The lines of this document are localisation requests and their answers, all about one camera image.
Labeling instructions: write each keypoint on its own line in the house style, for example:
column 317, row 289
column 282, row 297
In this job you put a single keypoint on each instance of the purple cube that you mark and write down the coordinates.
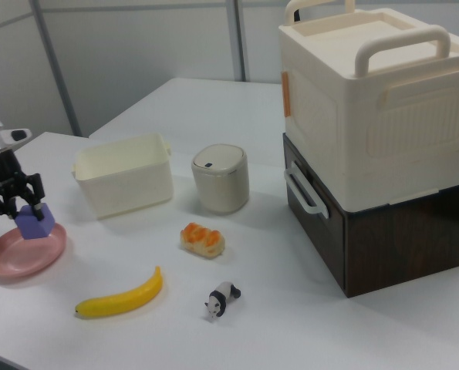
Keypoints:
column 34, row 227

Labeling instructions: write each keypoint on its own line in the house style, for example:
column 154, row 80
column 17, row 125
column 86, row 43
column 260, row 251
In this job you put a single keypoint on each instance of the yellow toy banana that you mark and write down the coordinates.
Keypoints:
column 125, row 300

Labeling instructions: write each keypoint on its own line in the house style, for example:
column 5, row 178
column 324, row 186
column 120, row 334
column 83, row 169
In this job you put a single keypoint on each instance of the small cream trash can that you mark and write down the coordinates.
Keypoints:
column 221, row 185

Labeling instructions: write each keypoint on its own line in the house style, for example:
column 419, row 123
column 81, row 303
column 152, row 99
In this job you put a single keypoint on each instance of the toy bread with orange topping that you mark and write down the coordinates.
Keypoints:
column 202, row 239

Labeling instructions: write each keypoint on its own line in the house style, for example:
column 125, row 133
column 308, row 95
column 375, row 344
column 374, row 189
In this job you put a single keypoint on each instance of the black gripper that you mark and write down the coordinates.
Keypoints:
column 1, row 165

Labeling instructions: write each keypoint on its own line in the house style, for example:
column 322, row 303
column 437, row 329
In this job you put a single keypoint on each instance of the dark brown drawer cabinet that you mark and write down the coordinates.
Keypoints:
column 399, row 246

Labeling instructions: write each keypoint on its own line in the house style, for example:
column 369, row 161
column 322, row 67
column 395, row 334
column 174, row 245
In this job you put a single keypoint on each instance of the toy panda figure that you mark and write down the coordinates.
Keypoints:
column 223, row 294

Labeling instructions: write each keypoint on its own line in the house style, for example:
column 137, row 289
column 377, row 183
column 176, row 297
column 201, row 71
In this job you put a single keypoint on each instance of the white rectangular plastic bin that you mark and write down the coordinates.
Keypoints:
column 129, row 192

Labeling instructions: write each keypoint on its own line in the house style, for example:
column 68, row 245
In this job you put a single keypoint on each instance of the cream plastic cabinet box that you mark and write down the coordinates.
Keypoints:
column 368, row 127

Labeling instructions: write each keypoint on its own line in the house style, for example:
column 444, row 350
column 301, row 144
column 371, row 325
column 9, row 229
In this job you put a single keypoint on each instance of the pink plate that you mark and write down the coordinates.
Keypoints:
column 17, row 256

